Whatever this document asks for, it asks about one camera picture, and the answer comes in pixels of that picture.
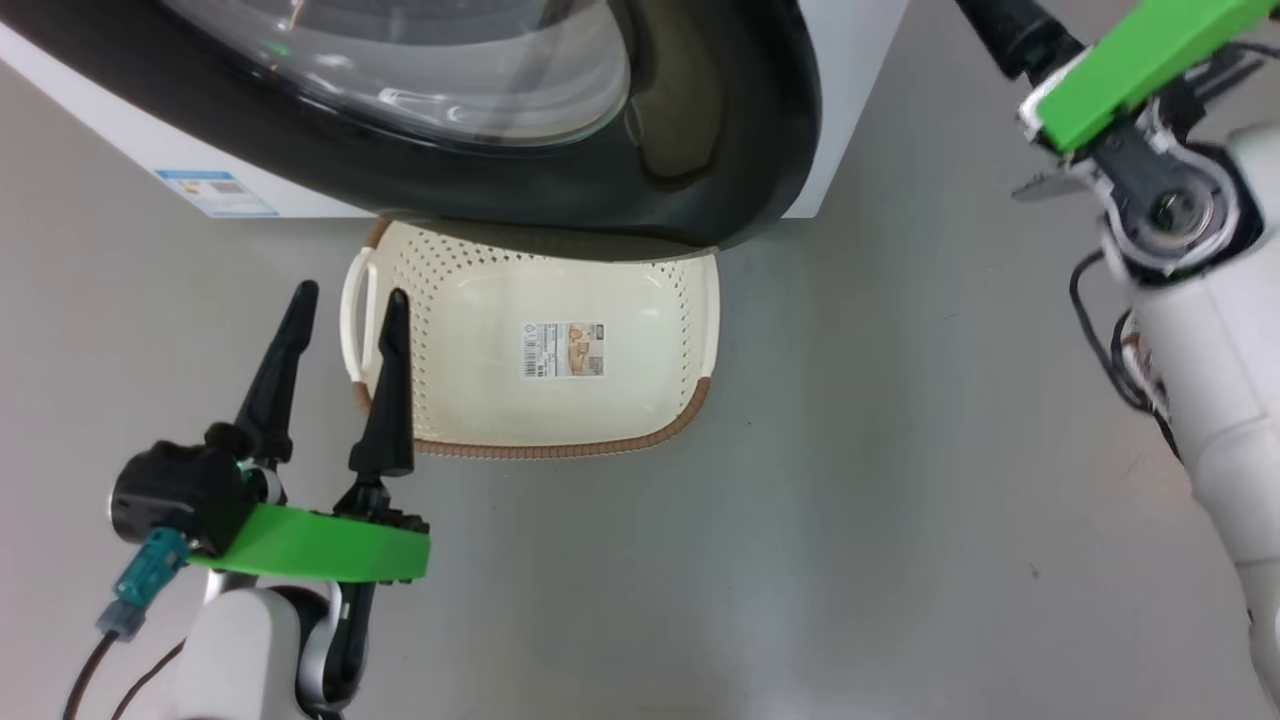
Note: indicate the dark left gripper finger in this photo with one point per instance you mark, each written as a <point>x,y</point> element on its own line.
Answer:
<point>390,420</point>
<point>272,390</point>

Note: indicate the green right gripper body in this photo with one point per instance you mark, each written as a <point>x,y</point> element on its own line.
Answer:
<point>1140,70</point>

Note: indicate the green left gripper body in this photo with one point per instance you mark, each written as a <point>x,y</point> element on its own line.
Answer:
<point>310,548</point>

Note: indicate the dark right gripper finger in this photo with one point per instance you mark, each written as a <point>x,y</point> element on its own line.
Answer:
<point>1020,35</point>

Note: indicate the black washing machine door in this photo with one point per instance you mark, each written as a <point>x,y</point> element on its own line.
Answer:
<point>500,190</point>

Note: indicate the white front-load washing machine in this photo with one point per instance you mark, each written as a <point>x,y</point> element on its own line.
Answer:
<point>850,100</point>

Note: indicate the basket product label sticker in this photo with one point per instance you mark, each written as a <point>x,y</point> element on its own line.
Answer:
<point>562,349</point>

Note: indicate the cream perforated laundry basket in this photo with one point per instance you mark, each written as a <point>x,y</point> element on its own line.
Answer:
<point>640,400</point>

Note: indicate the blue energy label sticker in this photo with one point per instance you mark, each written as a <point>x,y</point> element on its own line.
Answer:
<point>215,195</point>

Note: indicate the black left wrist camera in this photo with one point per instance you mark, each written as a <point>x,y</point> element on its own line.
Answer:
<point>180,495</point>

